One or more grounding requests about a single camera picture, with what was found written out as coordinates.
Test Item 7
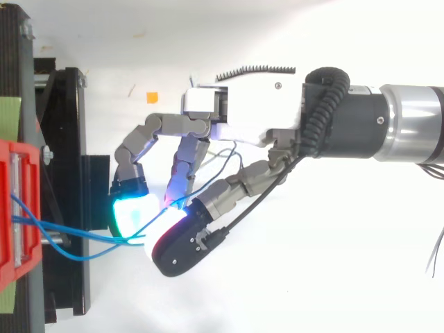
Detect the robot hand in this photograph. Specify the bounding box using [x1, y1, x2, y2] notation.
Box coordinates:
[108, 64, 305, 278]

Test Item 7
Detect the blue cable bundle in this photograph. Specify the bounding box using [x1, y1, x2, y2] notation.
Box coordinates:
[10, 140, 244, 262]

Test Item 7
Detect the black stand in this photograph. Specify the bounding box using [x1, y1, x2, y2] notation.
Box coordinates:
[0, 0, 110, 333]

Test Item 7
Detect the red bin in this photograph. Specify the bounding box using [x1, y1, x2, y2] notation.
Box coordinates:
[0, 138, 43, 293]

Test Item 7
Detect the black coiled cable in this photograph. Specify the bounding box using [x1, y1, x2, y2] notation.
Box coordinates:
[299, 66, 350, 159]

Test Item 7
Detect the thin black cable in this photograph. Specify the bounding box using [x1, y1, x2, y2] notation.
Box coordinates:
[207, 152, 303, 244]
[414, 162, 444, 279]

